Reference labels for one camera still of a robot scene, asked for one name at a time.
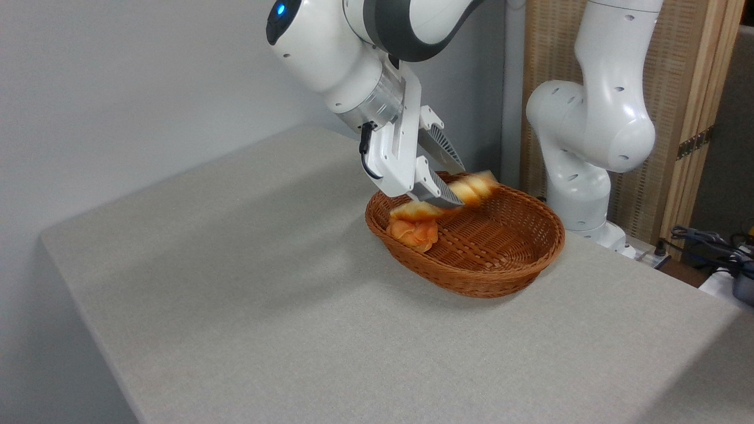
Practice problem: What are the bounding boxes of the orange round bread bun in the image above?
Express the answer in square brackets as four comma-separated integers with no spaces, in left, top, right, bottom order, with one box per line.
[386,218,440,254]

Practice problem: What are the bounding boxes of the bundle of dark cables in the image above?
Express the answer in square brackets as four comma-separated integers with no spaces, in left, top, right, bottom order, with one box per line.
[657,226,754,307]

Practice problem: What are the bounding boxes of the grey tablecloth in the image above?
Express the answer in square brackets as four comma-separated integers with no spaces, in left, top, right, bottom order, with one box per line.
[40,125,754,424]

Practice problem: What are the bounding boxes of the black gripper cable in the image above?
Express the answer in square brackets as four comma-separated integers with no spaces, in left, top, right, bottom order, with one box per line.
[359,121,384,181]

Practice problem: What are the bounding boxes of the brown oval wicker basket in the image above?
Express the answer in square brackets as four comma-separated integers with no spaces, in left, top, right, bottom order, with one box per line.
[365,171,566,299]

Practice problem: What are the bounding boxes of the brass screen hinge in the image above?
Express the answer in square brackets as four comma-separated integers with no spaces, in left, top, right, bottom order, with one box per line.
[676,125,715,161]

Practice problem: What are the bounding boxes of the braided light bread loaf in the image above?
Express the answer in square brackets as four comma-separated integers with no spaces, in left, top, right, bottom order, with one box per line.
[389,170,501,222]

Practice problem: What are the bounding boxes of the white vertical partition post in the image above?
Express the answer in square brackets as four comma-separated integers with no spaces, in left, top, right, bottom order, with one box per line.
[500,0,526,190]

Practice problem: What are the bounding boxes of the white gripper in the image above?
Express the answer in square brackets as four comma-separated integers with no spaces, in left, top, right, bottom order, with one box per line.
[361,62,467,209]

